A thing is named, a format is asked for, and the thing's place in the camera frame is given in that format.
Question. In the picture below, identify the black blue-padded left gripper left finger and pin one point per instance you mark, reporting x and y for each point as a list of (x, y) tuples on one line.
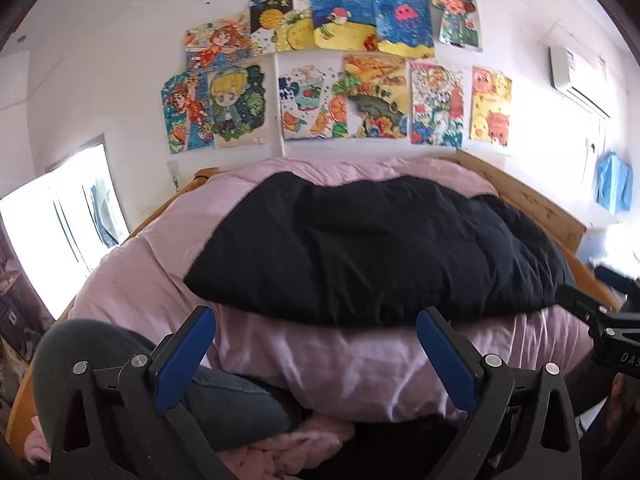
[(139, 393)]

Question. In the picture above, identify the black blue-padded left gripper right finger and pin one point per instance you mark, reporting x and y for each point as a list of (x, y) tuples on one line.
[(519, 423)]

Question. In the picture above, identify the dark navy puffer jacket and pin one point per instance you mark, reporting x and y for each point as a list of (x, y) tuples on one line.
[(376, 254)]

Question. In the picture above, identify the pink fuzzy blanket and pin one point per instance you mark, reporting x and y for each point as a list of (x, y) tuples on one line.
[(317, 439)]

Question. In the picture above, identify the pink bed sheet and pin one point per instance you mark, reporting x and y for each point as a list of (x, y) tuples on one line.
[(357, 375)]

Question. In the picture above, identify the bright window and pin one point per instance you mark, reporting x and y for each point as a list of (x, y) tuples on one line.
[(63, 223)]

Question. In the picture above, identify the white air conditioner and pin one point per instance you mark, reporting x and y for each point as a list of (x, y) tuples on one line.
[(577, 79)]

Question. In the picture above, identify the yellow chicks drawing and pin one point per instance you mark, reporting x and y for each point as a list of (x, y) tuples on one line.
[(491, 106)]

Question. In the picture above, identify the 2024 dragon drawing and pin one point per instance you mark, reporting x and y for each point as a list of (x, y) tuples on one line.
[(437, 105)]

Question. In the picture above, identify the grey whale flowers drawing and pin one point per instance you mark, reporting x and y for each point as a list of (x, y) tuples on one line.
[(377, 86)]

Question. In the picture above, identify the red-haired mermaid drawing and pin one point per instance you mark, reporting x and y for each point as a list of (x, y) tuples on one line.
[(187, 113)]

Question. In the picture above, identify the red-haired doll drawing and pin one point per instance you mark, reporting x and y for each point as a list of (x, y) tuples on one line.
[(460, 23)]

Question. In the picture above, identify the blonde anime girl drawing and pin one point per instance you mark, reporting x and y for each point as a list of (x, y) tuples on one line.
[(237, 99)]

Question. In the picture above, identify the orange slices drink drawing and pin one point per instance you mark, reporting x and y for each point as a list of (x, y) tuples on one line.
[(313, 103)]

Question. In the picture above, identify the pink jellyfish drawing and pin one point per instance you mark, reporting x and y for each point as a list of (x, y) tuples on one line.
[(404, 28)]

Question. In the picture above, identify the orange-haired girl swimming drawing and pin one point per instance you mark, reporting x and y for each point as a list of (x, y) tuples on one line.
[(218, 44)]

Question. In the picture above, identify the blue sea yellow sand drawing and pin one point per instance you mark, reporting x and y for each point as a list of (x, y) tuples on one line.
[(344, 25)]

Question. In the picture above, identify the pineapple yellow black drawing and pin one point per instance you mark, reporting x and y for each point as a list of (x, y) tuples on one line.
[(281, 26)]

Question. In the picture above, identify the wooden bed frame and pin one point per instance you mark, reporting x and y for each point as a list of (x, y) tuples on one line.
[(565, 228)]

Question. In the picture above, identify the blue clothing on wall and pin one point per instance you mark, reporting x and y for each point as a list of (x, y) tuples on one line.
[(614, 184)]

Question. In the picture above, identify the white wall pipe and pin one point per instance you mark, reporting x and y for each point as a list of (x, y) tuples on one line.
[(279, 145)]

